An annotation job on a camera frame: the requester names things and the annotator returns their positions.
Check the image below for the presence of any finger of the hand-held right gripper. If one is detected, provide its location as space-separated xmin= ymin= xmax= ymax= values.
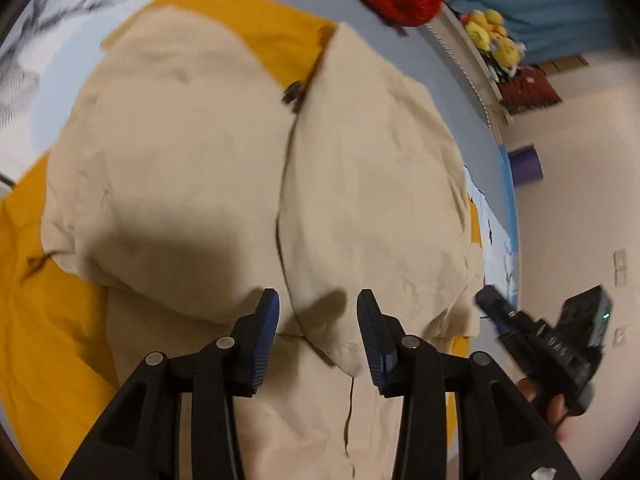
xmin=473 ymin=285 xmax=523 ymax=341

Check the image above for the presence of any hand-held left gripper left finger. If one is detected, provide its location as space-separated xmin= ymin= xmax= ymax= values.
xmin=60 ymin=287 xmax=281 ymax=480

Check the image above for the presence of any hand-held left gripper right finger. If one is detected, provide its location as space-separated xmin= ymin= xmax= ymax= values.
xmin=356 ymin=289 xmax=583 ymax=480

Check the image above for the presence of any beige and mustard hooded jacket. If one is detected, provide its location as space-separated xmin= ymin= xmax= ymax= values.
xmin=0 ymin=0 xmax=484 ymax=480

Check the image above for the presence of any person's right hand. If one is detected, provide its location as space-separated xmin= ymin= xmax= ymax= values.
xmin=516 ymin=375 xmax=572 ymax=434

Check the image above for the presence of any dark red cushion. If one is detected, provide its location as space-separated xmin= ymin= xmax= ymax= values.
xmin=497 ymin=55 xmax=591 ymax=115

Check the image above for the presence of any white window sill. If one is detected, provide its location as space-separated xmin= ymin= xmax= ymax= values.
xmin=444 ymin=4 xmax=514 ymax=127

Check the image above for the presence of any yellow plush toy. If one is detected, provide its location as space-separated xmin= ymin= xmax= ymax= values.
xmin=489 ymin=37 xmax=527 ymax=75
xmin=460 ymin=9 xmax=506 ymax=52

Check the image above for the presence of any blue curtain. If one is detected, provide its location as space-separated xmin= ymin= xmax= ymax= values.
xmin=442 ymin=0 xmax=632 ymax=64

